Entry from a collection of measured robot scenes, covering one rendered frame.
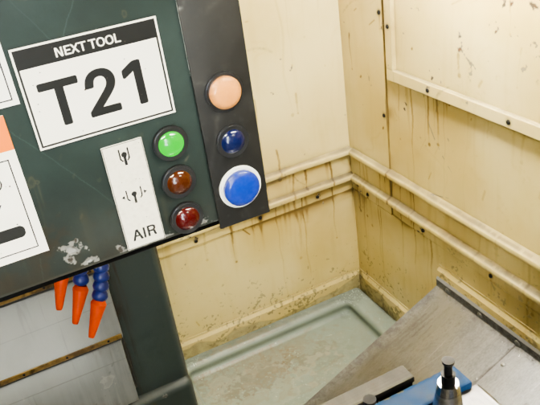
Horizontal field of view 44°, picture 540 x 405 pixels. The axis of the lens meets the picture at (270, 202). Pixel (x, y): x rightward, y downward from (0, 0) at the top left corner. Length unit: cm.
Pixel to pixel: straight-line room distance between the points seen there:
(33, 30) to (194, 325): 152
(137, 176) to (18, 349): 86
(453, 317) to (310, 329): 53
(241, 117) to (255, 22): 115
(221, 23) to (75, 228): 18
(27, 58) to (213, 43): 13
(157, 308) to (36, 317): 25
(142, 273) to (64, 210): 86
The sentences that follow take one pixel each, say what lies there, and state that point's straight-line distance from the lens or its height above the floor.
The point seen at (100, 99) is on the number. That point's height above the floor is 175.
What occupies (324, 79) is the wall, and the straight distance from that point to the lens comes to 178.
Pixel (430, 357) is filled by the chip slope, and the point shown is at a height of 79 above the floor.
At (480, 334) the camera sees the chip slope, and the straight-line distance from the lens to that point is 162.
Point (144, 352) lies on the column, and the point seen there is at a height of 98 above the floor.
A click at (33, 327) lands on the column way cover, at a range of 131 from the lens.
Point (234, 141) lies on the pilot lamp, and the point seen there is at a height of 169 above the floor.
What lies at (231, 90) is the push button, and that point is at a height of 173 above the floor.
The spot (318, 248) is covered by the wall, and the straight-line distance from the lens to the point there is 198.
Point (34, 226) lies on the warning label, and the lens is 50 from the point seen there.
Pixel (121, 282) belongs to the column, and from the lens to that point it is 135.
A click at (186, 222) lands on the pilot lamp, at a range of 52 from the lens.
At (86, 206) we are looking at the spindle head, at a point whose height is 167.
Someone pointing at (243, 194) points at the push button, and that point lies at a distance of 53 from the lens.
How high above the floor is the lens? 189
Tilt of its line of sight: 29 degrees down
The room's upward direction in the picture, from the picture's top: 8 degrees counter-clockwise
